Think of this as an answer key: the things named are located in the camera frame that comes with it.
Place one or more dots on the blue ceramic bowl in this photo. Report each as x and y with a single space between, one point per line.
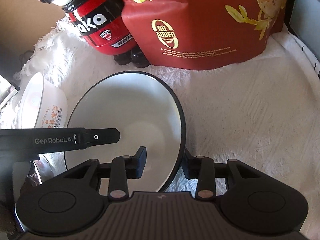
146 112

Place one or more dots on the stainless steel bowl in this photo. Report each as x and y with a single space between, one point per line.
29 174

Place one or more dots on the grey computer case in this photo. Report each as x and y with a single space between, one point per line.
304 22

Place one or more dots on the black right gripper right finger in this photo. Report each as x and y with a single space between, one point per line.
205 170

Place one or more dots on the red panda figurine bottle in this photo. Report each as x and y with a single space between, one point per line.
99 22

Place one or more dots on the small white printed bowl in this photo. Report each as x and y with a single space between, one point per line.
43 105

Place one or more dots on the white textured tablecloth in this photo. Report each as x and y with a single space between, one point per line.
264 111

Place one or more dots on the red snack bag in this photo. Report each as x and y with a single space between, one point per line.
202 34

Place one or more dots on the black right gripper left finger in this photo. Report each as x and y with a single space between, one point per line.
118 172

